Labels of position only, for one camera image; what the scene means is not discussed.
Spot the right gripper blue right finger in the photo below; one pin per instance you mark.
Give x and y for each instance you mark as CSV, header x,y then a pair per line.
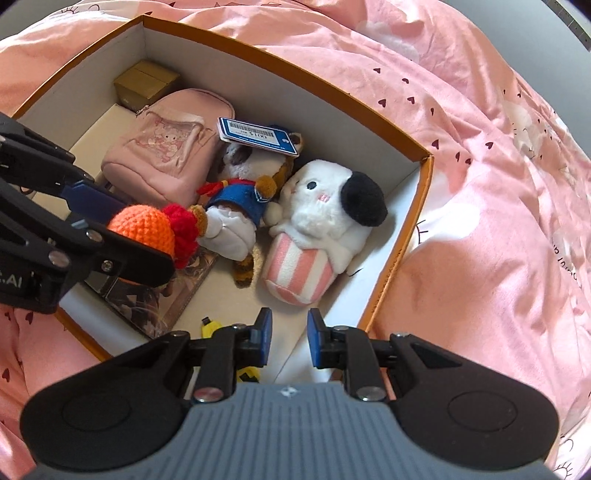
x,y
350,350

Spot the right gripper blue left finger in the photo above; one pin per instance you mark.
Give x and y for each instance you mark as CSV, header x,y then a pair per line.
x,y
250,346

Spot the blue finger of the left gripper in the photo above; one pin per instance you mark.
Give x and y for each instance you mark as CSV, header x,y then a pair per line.
x,y
129,260
91,201

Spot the yellow tape measure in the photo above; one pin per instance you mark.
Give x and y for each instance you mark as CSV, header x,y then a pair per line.
x,y
221,345

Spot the orange crochet toy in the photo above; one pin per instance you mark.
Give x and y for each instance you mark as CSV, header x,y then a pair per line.
x,y
173,229

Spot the pink pouch bag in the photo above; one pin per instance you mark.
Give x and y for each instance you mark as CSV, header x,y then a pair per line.
x,y
167,152

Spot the brown cat plush keychain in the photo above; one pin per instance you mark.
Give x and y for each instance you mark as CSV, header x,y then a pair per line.
x,y
245,182

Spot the gold cardboard box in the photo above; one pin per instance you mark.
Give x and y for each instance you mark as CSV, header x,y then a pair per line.
x,y
144,83

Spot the white dog plush toy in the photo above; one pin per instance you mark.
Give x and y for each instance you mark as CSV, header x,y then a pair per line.
x,y
322,220

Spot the blue barcode card tag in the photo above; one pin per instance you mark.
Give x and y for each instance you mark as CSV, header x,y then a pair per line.
x,y
256,136

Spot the orange cardboard box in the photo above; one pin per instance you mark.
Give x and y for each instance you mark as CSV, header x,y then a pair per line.
x,y
78,109

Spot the pink patterned duvet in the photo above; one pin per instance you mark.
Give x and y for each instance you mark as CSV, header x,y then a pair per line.
x,y
498,269

